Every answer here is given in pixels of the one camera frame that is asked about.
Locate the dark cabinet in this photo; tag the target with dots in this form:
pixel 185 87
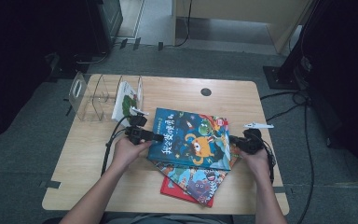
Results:
pixel 105 21

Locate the colourful monster picture book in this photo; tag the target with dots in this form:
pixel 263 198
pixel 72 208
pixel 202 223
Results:
pixel 199 183

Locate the person's lap clothing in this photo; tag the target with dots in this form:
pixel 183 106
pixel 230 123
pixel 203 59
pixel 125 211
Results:
pixel 167 220

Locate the person's left hand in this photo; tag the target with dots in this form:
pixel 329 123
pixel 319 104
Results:
pixel 126 154

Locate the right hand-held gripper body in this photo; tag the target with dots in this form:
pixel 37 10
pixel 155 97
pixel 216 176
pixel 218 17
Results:
pixel 252 141

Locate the black metal stand base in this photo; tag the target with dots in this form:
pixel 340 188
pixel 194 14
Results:
pixel 279 77

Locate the person's right hand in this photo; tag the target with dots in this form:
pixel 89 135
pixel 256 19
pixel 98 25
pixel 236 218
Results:
pixel 258 163

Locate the clear acrylic book rack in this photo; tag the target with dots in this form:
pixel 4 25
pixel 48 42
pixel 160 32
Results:
pixel 87 102

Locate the white caterpillar picture book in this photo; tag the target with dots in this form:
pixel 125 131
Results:
pixel 122 102

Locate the red picture book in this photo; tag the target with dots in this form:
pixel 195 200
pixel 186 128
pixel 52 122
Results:
pixel 171 191

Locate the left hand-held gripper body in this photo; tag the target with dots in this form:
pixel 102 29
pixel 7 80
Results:
pixel 136 133

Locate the blue monster picture book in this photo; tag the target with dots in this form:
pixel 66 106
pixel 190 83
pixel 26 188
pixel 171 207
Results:
pixel 183 146

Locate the black floor tape strip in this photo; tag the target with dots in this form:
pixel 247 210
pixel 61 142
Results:
pixel 51 184

